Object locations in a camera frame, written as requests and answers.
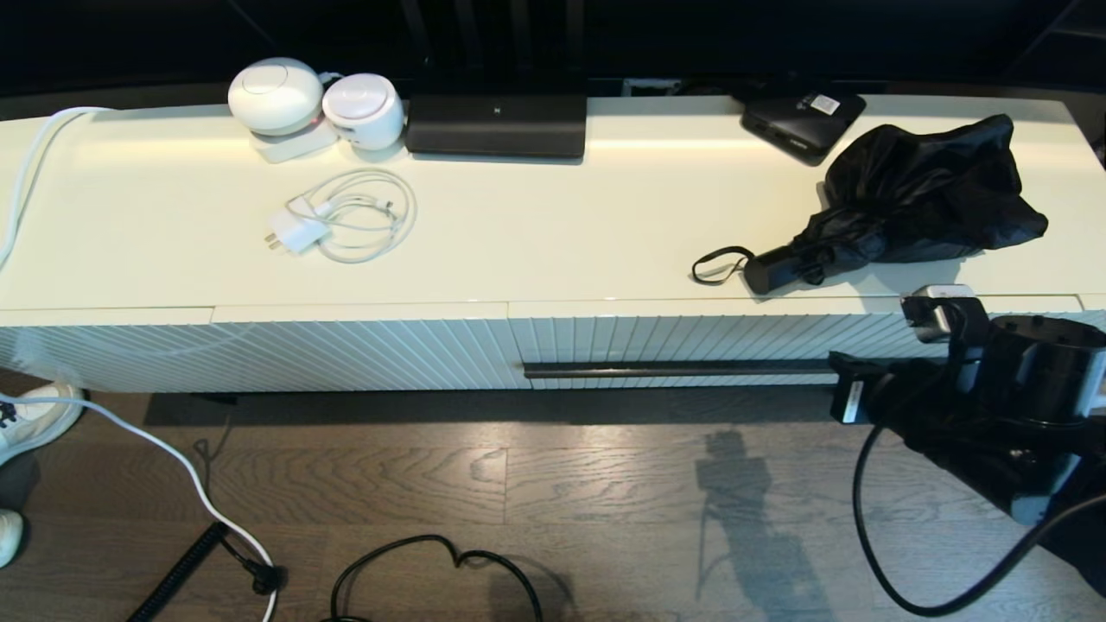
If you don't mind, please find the white sneaker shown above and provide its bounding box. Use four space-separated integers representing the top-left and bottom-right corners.
0 384 86 467
0 510 25 569

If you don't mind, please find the black router with antennas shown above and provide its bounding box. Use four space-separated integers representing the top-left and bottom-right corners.
402 0 588 159

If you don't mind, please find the black folding umbrella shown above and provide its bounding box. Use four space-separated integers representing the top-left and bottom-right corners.
691 114 1050 296

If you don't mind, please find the white coiled charging cable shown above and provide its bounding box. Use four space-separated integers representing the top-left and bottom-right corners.
287 168 418 263

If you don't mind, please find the white slatted cabinet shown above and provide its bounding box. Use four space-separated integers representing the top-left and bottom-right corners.
0 93 1106 394

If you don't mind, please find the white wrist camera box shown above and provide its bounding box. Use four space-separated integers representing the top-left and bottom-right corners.
900 285 979 343

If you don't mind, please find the white power strip cable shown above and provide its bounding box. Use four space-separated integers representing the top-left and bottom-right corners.
0 393 279 622

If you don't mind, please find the white charger adapter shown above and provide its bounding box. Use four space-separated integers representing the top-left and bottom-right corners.
264 210 331 254

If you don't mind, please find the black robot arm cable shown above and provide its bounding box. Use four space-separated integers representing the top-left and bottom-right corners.
851 419 1106 617

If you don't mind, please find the cream ribbed-front drawer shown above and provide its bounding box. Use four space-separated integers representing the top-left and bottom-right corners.
508 296 1081 390

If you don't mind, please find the small white round device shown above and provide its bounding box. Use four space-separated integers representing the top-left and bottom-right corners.
322 73 405 152

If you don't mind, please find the thick white cable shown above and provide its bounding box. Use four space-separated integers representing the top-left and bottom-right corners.
0 106 113 270

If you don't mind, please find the black set-top box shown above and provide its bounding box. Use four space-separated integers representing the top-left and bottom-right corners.
741 89 868 165

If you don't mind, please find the thin black cable with plug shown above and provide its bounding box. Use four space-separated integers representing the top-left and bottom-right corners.
220 529 286 595

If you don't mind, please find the black looped power cable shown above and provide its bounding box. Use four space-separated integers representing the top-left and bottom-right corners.
328 534 545 622

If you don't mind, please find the large white round device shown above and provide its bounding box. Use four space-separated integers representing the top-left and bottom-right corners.
228 57 340 163

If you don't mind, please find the black coiled cable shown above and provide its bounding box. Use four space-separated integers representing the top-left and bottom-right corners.
130 521 230 622

